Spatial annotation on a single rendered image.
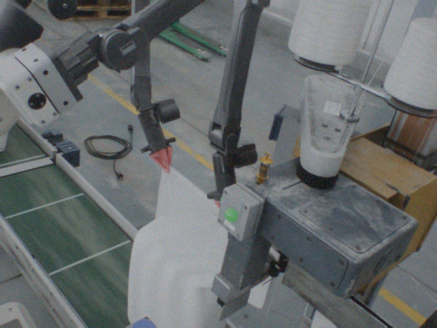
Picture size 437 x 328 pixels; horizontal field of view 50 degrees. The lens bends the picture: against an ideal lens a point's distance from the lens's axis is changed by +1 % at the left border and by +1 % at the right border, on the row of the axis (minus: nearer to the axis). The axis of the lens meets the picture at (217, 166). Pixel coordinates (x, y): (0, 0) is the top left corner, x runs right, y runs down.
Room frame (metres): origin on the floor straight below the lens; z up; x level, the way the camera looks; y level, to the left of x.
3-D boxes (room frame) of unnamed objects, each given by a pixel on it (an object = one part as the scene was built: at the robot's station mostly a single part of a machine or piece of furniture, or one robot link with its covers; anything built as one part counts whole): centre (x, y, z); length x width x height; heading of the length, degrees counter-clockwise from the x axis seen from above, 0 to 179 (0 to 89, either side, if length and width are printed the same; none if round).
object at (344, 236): (0.83, -0.25, 1.21); 0.30 x 0.25 x 0.30; 49
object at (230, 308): (0.84, -0.10, 0.98); 0.09 x 0.05 x 0.05; 139
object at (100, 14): (6.45, 2.19, 0.07); 1.20 x 0.82 x 0.14; 137
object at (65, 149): (2.35, 0.95, 0.35); 0.30 x 0.15 x 0.15; 49
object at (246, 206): (0.79, -0.07, 1.29); 0.08 x 0.05 x 0.09; 49
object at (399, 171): (1.11, -0.44, 1.18); 0.34 x 0.25 x 0.31; 139
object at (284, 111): (1.31, -0.18, 1.25); 0.10 x 0.08 x 0.12; 164
